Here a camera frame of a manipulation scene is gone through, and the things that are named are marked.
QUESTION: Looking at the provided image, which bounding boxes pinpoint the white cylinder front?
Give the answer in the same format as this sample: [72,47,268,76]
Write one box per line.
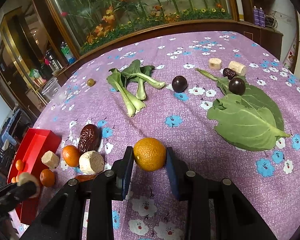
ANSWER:
[17,172,40,200]

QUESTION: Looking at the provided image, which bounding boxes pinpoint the white cylinder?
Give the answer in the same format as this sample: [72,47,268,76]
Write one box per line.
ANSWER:
[79,151,104,175]
[17,172,40,200]

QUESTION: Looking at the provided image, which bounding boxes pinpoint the glossy red date front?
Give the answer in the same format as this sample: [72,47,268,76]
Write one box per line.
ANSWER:
[75,174,96,182]

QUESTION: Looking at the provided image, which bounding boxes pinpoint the white cylinder middle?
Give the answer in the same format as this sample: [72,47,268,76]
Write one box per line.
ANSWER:
[79,151,104,175]

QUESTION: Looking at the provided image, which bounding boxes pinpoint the dark red date far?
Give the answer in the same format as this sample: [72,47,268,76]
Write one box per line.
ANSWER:
[77,124,102,154]

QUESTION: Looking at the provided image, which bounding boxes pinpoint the beige cylinder near box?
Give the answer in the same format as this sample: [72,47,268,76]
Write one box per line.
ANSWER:
[41,151,59,170]

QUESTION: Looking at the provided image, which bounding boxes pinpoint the red shallow box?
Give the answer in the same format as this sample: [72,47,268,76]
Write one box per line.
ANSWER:
[7,128,62,225]

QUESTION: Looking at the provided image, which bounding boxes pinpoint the purple floral tablecloth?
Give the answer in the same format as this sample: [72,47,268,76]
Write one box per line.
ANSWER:
[34,31,300,239]

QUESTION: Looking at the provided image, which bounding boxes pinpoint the dark plum left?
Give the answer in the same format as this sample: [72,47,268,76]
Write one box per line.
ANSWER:
[172,75,188,93]

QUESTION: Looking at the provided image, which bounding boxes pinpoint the dark plum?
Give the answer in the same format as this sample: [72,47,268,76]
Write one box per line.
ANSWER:
[228,77,246,95]
[172,75,188,93]

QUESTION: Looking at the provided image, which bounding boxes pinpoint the large green cabbage leaf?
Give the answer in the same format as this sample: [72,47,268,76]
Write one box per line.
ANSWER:
[196,68,290,151]

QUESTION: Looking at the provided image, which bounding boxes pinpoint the bok choy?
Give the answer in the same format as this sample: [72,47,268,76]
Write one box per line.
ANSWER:
[106,59,166,117]

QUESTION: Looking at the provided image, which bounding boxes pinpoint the green grape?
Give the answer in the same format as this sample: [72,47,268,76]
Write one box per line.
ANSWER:
[87,79,95,87]

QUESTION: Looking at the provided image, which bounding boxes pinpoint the dark plum right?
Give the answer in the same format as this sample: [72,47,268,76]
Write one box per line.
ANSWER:
[228,77,246,95]

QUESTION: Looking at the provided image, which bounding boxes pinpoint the clear plastic cup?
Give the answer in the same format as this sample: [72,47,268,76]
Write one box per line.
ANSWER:
[42,77,64,105]

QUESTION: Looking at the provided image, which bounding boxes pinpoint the small date by leaf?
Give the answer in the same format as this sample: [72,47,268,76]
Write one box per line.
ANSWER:
[223,68,237,80]

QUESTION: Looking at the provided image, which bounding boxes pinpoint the far beige cylinder left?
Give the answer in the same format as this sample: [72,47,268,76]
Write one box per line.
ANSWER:
[209,58,222,70]

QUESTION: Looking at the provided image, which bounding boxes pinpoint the far beige cylinder right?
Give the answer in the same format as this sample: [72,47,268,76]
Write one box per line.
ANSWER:
[228,61,247,76]

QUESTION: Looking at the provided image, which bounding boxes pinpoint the green label plastic bottle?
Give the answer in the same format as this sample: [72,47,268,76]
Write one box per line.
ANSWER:
[61,41,76,64]

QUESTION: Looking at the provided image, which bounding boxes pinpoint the black steel thermos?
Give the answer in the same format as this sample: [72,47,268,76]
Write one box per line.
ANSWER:
[45,49,62,73]

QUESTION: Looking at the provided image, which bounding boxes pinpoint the flower display glass cabinet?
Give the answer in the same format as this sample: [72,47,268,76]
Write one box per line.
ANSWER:
[46,0,239,56]

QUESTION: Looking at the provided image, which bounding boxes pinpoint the purple bottles on cabinet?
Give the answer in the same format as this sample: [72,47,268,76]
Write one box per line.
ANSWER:
[253,6,266,27]

